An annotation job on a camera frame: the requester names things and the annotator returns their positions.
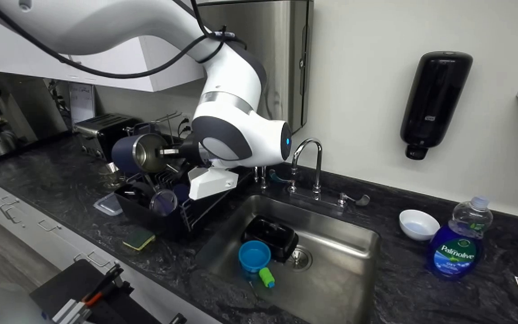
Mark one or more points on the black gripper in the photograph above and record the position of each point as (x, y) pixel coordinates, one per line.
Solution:
(190, 154)

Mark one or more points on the navy blue steel mug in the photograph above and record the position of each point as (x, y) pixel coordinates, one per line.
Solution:
(130, 156)

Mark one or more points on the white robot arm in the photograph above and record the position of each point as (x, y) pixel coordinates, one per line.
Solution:
(235, 79)

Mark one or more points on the metal sink drain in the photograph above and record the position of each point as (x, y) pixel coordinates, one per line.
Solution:
(299, 257)

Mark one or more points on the stainless steel sink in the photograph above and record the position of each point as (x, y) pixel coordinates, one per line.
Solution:
(343, 246)

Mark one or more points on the blue dish soap bottle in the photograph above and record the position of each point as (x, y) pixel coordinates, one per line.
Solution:
(458, 253)

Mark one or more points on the blue plastic cup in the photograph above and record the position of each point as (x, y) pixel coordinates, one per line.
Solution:
(181, 194)

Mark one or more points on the clear plastic cup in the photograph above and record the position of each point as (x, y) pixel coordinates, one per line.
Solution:
(163, 203)

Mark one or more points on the black utensil caddy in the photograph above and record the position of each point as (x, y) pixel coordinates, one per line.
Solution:
(145, 214)

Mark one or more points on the clear plastic container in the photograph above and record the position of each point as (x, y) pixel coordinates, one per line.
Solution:
(109, 205)

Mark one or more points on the black countertop appliance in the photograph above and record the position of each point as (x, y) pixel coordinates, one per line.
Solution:
(91, 127)

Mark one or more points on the green yellow sponge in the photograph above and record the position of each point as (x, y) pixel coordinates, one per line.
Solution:
(138, 239)

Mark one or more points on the black plastic container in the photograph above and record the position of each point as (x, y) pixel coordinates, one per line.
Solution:
(271, 237)

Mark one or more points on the black red marker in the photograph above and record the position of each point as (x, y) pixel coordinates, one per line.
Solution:
(107, 282)

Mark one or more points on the chrome faucet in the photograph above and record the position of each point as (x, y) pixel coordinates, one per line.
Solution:
(317, 174)

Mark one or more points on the steel paper towel dispenser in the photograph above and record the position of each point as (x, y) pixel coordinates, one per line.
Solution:
(274, 37)

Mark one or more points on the white upper cabinet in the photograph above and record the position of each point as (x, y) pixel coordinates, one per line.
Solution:
(8, 61)

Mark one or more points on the white marker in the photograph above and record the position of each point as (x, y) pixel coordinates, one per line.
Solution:
(64, 311)

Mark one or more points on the small white bowl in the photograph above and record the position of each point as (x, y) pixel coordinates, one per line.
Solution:
(418, 226)

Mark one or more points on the black wall soap dispenser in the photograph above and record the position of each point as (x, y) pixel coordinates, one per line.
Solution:
(436, 102)

